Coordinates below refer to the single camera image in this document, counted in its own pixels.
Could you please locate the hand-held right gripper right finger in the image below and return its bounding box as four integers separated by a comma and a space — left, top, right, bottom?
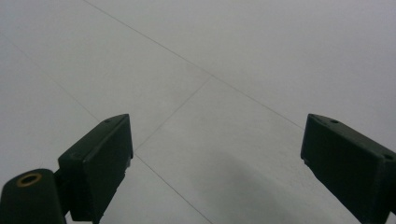
300, 113, 396, 224

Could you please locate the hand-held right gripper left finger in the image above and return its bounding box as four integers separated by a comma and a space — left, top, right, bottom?
0, 113, 134, 224

